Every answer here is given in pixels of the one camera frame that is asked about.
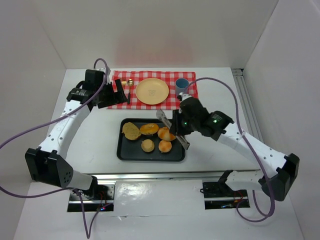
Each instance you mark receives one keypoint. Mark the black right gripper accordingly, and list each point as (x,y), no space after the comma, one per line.
(175,124)

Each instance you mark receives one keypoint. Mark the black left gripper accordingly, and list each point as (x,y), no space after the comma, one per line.
(110,93)

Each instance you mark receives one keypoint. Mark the metal serving tongs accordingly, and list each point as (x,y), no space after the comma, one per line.
(163,118)

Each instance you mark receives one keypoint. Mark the orange glazed donut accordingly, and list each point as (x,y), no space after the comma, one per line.
(149,129)

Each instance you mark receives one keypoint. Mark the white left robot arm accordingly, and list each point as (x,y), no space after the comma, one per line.
(47,163)

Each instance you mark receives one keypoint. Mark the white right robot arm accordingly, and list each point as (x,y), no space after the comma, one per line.
(278,171)

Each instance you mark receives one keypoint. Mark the flat brown bread slice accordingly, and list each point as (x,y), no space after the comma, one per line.
(131,131)

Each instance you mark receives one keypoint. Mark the twisted orange white bun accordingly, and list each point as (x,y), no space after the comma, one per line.
(165,135)

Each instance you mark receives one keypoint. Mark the small orange round bun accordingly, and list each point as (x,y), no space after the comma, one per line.
(164,146)

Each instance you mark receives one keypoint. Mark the beige round plate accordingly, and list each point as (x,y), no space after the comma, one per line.
(152,91)

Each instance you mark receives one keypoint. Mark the small round tan muffin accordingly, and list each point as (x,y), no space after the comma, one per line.
(147,145)

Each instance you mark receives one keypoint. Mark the black baking tray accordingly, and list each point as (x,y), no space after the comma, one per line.
(130,150)

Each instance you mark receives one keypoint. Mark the blue cup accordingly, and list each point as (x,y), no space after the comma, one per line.
(180,85)

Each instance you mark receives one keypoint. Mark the red white checkered cloth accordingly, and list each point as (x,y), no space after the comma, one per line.
(169,77)

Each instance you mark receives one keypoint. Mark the gold spoon green handle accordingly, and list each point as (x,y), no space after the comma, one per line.
(130,84)

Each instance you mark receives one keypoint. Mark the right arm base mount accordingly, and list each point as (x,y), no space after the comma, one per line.
(217,195)

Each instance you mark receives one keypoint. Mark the aluminium rail at table edge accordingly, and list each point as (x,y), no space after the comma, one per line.
(159,176)

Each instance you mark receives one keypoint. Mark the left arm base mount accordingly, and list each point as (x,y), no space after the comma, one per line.
(102,200)

